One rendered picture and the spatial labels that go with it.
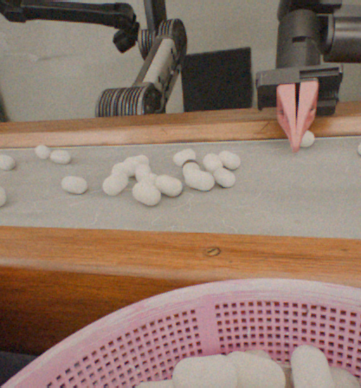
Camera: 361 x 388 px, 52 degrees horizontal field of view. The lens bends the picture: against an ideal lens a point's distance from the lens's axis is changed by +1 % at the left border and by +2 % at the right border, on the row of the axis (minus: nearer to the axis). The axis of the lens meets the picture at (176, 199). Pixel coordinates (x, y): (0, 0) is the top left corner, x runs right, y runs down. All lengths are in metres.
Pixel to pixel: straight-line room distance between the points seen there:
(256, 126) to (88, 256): 0.37
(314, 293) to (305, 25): 0.41
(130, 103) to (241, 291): 0.66
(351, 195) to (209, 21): 2.15
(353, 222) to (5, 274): 0.27
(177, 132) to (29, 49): 2.34
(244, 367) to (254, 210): 0.18
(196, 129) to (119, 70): 2.06
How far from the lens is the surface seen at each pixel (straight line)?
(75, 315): 0.29
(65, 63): 2.76
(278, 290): 0.21
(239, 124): 0.57
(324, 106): 0.53
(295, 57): 0.52
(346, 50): 0.57
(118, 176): 0.42
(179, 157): 0.47
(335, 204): 0.36
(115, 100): 0.85
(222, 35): 2.46
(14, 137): 0.74
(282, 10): 0.63
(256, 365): 0.21
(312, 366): 0.21
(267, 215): 0.34
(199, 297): 0.21
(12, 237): 0.32
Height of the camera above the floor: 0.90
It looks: 25 degrees down
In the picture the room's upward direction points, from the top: 7 degrees counter-clockwise
